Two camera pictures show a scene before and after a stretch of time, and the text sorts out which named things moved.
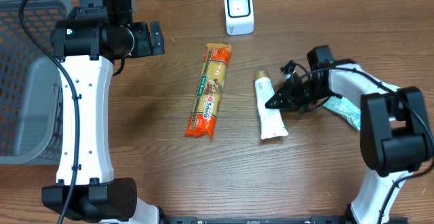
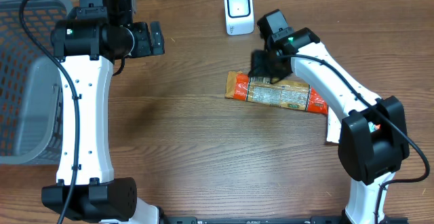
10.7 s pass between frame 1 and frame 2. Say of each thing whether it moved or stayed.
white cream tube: moved
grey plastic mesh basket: stayed
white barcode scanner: stayed
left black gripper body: stayed
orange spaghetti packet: moved
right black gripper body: moved
